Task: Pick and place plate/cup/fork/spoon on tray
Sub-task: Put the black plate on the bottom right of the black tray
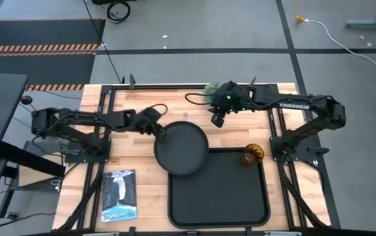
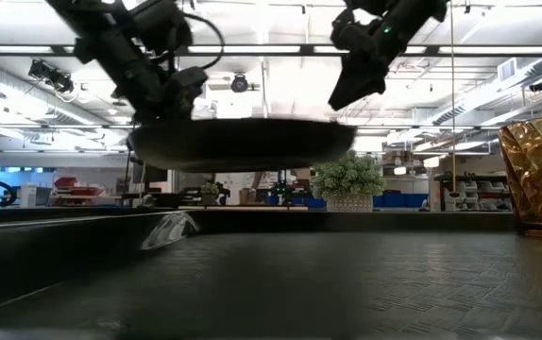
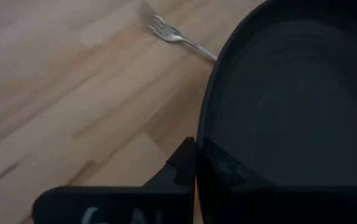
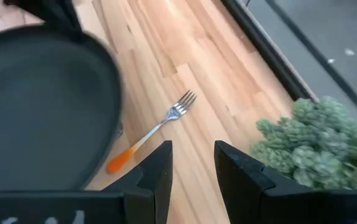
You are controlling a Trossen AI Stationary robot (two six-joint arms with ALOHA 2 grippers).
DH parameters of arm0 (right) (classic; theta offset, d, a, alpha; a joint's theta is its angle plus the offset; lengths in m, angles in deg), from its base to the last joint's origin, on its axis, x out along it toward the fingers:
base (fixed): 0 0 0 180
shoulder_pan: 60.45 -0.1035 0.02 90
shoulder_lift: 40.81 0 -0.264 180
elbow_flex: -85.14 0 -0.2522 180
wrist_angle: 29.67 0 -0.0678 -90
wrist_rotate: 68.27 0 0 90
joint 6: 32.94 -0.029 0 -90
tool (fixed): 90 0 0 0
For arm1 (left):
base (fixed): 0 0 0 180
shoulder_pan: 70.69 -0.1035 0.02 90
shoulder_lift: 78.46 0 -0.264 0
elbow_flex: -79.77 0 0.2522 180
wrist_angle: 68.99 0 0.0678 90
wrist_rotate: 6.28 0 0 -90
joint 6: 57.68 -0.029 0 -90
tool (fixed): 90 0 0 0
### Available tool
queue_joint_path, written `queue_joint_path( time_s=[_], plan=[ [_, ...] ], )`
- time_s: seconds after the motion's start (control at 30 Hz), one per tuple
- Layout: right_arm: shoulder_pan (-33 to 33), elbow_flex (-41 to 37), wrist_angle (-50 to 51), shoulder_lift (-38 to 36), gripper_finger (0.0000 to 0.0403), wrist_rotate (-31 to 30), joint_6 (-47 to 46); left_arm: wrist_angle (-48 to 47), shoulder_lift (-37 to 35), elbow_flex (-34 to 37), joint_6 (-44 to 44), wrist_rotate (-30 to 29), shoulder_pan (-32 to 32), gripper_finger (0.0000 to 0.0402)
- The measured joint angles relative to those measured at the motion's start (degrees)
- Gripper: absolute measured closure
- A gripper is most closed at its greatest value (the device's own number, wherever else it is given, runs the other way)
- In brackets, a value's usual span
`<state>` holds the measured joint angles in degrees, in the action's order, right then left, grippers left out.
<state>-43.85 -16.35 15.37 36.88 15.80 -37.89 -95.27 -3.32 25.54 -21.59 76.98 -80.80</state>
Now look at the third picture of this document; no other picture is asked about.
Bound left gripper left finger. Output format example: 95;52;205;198
31;136;197;224

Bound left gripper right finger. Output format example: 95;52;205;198
197;138;357;224

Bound black round plate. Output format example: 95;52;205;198
196;0;357;224

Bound fork with orange handle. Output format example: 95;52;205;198
147;14;218;63

